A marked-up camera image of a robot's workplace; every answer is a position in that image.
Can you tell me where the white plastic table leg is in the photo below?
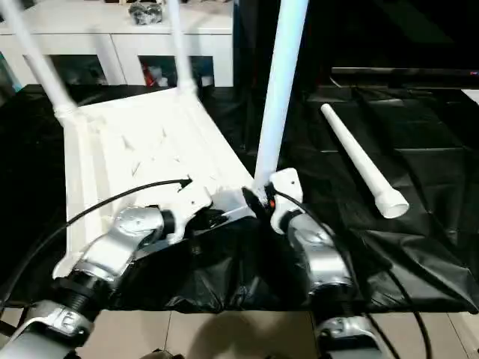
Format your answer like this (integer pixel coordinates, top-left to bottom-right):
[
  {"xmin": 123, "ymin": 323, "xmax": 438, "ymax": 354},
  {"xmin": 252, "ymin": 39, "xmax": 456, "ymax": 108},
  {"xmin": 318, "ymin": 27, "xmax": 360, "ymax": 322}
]
[
  {"xmin": 252, "ymin": 0, "xmax": 311, "ymax": 199},
  {"xmin": 164, "ymin": 0, "xmax": 202, "ymax": 99},
  {"xmin": 0, "ymin": 0, "xmax": 80, "ymax": 119},
  {"xmin": 320, "ymin": 103, "xmax": 410, "ymax": 220}
]

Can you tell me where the black work mat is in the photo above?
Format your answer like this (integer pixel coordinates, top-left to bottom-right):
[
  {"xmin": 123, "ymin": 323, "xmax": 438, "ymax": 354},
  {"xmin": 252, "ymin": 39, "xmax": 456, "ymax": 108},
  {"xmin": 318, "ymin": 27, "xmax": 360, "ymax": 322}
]
[{"xmin": 0, "ymin": 84, "xmax": 479, "ymax": 314}]

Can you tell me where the white cabinet with glass doors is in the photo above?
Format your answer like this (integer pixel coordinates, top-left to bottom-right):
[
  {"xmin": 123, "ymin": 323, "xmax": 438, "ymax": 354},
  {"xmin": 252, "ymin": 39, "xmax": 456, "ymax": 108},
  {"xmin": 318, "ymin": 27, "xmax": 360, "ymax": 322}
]
[{"xmin": 0, "ymin": 0, "xmax": 235, "ymax": 89}]

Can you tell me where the clear bag of dark parts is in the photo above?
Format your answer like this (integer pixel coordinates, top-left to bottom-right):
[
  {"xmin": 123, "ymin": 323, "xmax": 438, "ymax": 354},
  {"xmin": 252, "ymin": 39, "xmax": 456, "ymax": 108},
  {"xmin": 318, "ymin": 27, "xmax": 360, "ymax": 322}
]
[{"xmin": 129, "ymin": 1, "xmax": 164, "ymax": 25}]

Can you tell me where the black low shelf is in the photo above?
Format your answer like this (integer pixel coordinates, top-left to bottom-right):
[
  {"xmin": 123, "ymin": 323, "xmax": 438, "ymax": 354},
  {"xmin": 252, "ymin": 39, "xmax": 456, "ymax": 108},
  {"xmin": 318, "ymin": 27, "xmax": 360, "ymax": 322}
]
[{"xmin": 331, "ymin": 67, "xmax": 479, "ymax": 89}]

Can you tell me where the white plastic table top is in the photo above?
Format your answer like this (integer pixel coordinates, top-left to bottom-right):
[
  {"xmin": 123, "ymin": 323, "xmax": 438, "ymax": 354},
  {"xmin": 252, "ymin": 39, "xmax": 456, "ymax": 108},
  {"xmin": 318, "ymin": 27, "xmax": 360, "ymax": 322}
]
[{"xmin": 52, "ymin": 88, "xmax": 263, "ymax": 280}]

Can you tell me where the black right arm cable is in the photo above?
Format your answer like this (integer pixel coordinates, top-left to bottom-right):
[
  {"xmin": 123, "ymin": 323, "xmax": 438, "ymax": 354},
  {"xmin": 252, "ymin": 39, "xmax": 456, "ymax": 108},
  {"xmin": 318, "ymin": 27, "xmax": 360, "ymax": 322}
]
[{"xmin": 276, "ymin": 192, "xmax": 433, "ymax": 359}]

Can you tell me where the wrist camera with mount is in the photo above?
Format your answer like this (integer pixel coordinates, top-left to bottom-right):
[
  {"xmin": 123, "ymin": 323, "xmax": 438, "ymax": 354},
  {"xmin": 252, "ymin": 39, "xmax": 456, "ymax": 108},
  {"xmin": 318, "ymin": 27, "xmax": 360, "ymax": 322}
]
[
  {"xmin": 267, "ymin": 168, "xmax": 304, "ymax": 235},
  {"xmin": 160, "ymin": 182, "xmax": 214, "ymax": 246}
]

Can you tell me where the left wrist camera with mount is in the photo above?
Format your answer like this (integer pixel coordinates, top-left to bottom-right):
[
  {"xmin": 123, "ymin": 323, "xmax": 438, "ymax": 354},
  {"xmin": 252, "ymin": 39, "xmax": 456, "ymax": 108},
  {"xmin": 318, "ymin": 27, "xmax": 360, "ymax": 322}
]
[{"xmin": 160, "ymin": 182, "xmax": 214, "ymax": 246}]

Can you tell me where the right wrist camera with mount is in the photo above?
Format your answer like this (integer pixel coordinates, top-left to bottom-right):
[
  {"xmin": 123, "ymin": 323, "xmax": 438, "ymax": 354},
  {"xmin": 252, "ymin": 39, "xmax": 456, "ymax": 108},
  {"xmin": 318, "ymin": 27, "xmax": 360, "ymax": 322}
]
[{"xmin": 267, "ymin": 168, "xmax": 304, "ymax": 235}]

